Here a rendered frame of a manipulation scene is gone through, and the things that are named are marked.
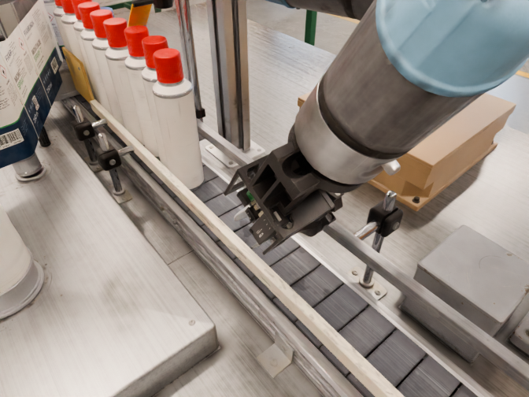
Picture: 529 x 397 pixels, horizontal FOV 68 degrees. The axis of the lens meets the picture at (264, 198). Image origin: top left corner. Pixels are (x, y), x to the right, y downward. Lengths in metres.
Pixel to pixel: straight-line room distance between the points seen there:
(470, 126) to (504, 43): 0.56
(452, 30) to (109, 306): 0.43
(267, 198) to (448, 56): 0.18
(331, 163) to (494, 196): 0.54
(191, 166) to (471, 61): 0.45
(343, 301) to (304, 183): 0.23
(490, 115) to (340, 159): 0.57
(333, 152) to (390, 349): 0.26
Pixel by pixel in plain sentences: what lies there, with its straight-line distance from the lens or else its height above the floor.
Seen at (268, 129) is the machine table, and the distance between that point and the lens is 0.84.
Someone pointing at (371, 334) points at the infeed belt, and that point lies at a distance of 0.46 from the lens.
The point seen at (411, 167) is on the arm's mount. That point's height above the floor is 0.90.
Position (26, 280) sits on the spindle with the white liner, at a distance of 0.53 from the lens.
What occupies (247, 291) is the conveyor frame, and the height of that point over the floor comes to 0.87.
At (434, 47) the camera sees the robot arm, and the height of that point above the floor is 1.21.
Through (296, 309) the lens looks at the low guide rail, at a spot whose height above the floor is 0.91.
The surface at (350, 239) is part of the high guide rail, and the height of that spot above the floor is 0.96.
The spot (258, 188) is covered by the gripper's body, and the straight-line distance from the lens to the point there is 0.33.
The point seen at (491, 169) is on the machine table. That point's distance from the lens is 0.84.
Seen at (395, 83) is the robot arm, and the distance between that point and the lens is 0.21.
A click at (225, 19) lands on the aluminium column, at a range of 0.64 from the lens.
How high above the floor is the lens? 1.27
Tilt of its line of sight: 42 degrees down
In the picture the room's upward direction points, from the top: straight up
